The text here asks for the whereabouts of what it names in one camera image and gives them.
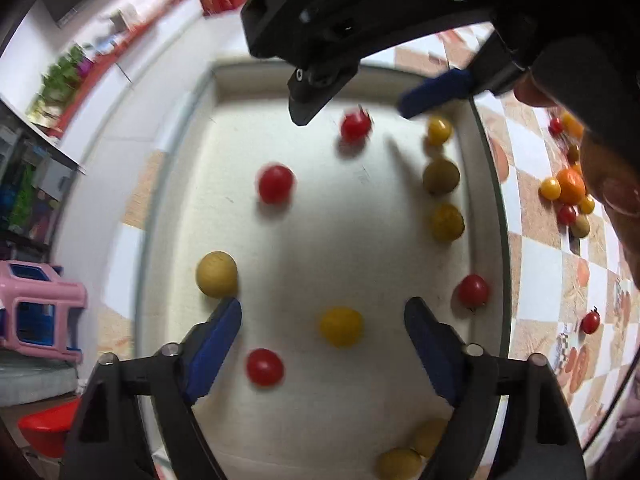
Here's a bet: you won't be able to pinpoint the pink plastic stool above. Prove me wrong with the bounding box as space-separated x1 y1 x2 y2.
0 260 88 365

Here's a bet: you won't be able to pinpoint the checkered printed tablecloth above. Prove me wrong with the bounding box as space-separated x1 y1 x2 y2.
95 25 640 461

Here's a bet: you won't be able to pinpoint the white tray with grey rim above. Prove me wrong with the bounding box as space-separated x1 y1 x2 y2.
135 60 513 480

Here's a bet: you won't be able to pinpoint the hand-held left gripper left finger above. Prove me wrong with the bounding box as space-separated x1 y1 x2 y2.
62 297 244 480

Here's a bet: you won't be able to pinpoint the green potted plant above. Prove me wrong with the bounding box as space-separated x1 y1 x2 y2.
37 45 96 113

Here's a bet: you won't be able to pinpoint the mandarin orange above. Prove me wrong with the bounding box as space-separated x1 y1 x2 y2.
561 112 585 141
556 167 587 206

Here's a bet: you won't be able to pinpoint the person's right hand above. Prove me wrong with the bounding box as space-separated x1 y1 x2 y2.
514 71 640 291

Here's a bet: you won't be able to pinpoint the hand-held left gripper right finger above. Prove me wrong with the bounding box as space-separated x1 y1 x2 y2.
403 296 588 480

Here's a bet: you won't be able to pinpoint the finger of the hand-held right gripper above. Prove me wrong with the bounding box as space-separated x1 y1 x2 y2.
287 57 362 127
397 29 532 121

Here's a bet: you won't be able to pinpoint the red cherry tomato with stem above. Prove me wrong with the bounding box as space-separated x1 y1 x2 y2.
580 306 602 335

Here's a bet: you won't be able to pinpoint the cluttered storage shelf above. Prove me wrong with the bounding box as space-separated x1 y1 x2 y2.
0 125 83 246

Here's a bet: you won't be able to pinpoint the red plastic basin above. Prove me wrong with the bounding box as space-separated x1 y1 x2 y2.
17 399 82 460

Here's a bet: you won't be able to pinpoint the black cable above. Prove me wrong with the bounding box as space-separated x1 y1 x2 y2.
580 355 640 461

